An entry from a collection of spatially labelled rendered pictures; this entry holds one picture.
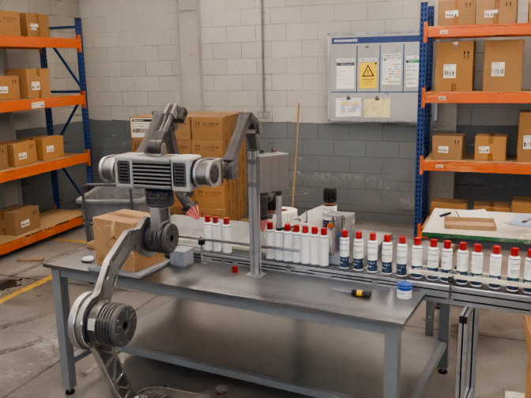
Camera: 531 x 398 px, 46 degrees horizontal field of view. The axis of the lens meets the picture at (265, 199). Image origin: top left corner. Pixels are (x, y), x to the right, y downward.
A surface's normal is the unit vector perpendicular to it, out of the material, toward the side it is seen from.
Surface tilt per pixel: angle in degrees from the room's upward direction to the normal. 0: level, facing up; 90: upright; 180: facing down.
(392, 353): 90
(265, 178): 90
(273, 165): 90
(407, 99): 90
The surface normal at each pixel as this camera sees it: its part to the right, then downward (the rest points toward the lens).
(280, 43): -0.36, 0.20
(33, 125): 0.93, 0.06
